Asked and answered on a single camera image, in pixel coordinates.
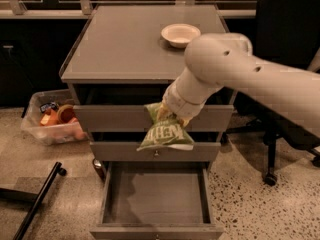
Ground grey top drawer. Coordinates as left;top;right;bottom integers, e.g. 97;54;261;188
73;83;236;134

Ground grey drawer cabinet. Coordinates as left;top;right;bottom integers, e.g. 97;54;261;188
59;4;251;240

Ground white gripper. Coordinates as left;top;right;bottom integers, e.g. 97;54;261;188
156;82;204;127

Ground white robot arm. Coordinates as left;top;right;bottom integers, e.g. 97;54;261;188
162;33;320;137

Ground blue snack pack in bin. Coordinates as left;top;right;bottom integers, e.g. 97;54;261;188
39;102;59;113

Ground grey drawer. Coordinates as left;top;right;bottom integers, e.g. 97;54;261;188
90;132;221;162
90;162;224;240
73;83;236;134

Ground green jalapeno chip bag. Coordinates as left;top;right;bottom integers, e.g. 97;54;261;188
137;102;194;151

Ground grey middle drawer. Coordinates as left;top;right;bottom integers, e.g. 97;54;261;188
90;132;221;162

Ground white paper bowl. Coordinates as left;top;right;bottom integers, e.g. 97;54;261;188
161;24;201;48

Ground black metal stand leg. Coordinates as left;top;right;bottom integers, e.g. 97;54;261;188
0;162;67;240

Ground black office chair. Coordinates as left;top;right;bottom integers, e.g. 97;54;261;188
234;0;320;186

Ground grey bottom drawer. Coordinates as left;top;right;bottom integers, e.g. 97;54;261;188
90;162;224;240

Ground red can behind cabinet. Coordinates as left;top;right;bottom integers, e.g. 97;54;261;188
92;158;106;181

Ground clear plastic storage bin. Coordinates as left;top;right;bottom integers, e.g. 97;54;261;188
21;89;87;145

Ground orange items in bin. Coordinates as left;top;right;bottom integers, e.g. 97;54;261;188
40;104;78;126

